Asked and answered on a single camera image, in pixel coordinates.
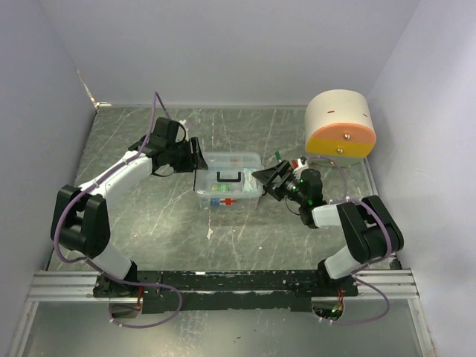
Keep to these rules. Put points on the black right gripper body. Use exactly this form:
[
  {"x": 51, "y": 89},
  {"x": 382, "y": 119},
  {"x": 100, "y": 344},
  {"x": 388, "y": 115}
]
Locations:
[{"x": 279, "y": 182}]

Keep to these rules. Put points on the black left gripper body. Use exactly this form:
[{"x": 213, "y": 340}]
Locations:
[{"x": 191, "y": 155}]

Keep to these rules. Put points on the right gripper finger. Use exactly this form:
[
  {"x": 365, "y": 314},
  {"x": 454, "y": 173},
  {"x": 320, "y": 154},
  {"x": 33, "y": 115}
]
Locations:
[
  {"x": 278, "y": 189},
  {"x": 271, "y": 175}
]

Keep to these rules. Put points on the white bandage wrapper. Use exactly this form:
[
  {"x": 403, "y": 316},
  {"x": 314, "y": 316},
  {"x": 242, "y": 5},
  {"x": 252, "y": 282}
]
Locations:
[{"x": 250, "y": 184}]

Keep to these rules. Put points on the clear plastic box lid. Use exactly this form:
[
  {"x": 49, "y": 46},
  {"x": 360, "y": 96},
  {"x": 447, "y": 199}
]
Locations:
[{"x": 221, "y": 170}]

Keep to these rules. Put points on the small green medicine box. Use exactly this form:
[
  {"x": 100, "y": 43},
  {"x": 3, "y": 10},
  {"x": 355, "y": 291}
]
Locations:
[{"x": 223, "y": 187}]

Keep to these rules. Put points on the blue white medicine bottle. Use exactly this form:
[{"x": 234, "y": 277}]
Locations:
[{"x": 215, "y": 202}]

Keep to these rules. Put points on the clear plastic medicine box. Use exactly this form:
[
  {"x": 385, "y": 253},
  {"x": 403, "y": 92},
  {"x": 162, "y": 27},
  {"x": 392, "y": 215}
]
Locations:
[{"x": 231, "y": 200}]

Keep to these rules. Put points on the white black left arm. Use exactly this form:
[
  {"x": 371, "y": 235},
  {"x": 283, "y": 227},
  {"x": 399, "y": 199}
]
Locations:
[{"x": 81, "y": 218}]

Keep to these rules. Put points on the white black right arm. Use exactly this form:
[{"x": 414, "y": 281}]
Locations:
[{"x": 370, "y": 232}]

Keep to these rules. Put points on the cream round drawer cabinet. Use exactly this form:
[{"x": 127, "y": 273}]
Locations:
[{"x": 338, "y": 124}]

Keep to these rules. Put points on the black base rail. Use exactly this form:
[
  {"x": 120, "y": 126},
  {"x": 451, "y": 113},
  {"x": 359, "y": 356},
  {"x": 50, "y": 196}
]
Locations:
[{"x": 222, "y": 290}]

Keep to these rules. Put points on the aluminium frame rail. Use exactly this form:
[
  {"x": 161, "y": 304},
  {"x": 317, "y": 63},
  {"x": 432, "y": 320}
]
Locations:
[{"x": 77, "y": 286}]

